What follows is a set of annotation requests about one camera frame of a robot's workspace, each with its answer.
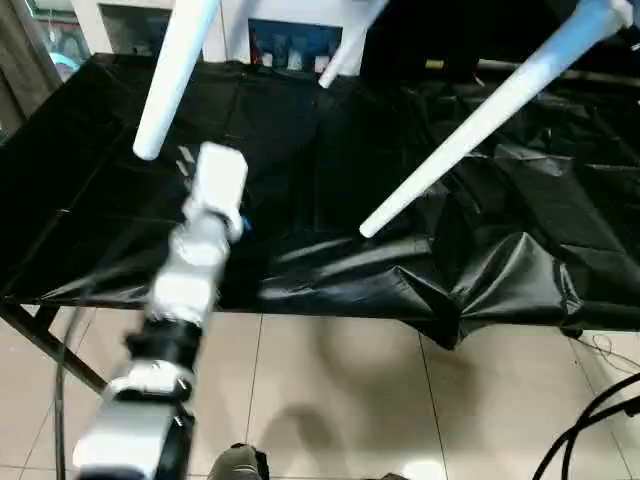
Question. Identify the brown round hanging knob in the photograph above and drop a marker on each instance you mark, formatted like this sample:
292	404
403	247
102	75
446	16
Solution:
240	462

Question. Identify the black plastic mat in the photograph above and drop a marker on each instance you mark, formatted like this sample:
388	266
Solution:
350	175

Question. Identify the black metal table frame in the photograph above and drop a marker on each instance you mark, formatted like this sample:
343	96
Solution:
50	345

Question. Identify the small white jar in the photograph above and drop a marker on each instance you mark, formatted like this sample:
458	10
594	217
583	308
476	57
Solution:
267	59

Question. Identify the black flat monitor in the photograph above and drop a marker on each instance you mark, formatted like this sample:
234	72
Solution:
550	70

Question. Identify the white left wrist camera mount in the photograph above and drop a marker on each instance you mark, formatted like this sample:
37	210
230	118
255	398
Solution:
220	175

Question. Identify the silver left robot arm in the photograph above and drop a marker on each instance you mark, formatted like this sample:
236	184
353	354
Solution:
190	280

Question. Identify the black table caster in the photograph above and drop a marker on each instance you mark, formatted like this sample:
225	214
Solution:
572	332

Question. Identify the white mug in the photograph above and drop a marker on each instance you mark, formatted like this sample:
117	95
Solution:
320	62

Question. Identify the yellow label sticker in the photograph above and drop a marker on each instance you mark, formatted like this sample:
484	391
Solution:
434	64

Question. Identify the white glass-door cabinet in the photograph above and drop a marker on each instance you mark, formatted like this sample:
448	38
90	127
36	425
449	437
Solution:
230	30

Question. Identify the white printed cup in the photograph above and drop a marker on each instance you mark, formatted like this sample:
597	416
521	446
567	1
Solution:
295	57

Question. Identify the white plastic table leg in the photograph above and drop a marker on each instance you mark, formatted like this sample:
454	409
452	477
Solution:
350	45
175	75
475	125

